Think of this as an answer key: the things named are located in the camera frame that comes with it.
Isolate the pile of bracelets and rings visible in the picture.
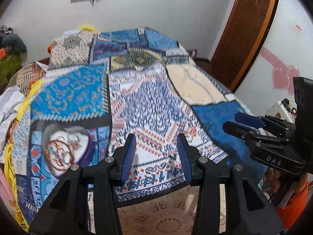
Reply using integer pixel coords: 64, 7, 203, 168
43, 133, 83, 172

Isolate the person's right hand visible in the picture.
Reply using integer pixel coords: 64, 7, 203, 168
264, 167, 282, 196

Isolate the yellow cloth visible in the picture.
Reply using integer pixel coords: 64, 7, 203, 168
4, 79, 44, 232

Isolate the pink plush slipper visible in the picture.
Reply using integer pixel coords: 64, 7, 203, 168
0, 169, 15, 206

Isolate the purple heart-shaped tin box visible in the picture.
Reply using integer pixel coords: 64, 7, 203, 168
41, 123, 93, 179

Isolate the white wardrobe door with hearts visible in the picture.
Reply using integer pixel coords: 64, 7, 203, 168
235, 0, 312, 115

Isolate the brown wooden door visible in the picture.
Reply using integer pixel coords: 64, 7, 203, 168
211, 0, 279, 92

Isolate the white crumpled cloth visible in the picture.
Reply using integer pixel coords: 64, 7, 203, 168
0, 86, 25, 156

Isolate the patchwork patterned bed cover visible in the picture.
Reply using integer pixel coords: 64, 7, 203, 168
16, 28, 266, 234

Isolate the striped orange brown blanket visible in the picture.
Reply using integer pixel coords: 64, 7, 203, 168
6, 61, 49, 96

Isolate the green patterned cloth cabinet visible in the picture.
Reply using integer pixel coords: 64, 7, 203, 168
0, 51, 21, 89

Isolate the pile of clothes on cabinet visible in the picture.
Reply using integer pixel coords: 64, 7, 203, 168
1, 25, 27, 54

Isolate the yellow plush toy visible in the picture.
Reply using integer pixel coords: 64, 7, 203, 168
77, 24, 99, 32

